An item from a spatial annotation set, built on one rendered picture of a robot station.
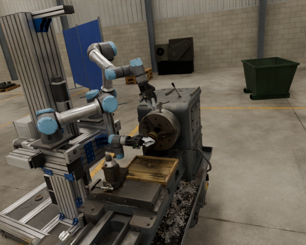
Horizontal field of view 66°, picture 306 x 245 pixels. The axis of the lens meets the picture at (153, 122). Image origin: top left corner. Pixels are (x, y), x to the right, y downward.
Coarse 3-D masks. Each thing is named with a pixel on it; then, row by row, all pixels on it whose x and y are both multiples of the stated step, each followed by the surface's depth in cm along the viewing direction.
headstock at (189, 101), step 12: (168, 96) 212; (192, 96) 204; (144, 108) 197; (156, 108) 192; (168, 108) 189; (180, 108) 185; (192, 108) 201; (180, 120) 188; (192, 120) 201; (180, 132) 192; (192, 132) 208; (180, 144) 196; (192, 144) 200
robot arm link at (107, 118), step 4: (104, 116) 179; (108, 116) 179; (112, 116) 182; (104, 120) 181; (108, 120) 180; (112, 120) 182; (108, 124) 181; (112, 124) 183; (108, 128) 182; (112, 128) 183; (108, 132) 184; (112, 132) 184; (108, 136) 186; (108, 144) 194
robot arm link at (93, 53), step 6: (90, 48) 173; (96, 48) 175; (90, 54) 171; (96, 54) 168; (96, 60) 166; (102, 60) 161; (102, 66) 159; (108, 66) 156; (114, 66) 156; (108, 72) 150; (114, 72) 151; (120, 72) 154; (108, 78) 152; (114, 78) 153
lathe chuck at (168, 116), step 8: (152, 112) 180; (152, 120) 179; (160, 120) 176; (168, 120) 174; (144, 128) 185; (160, 128) 179; (168, 128) 177; (176, 128) 178; (176, 136) 177; (160, 144) 184; (168, 144) 182
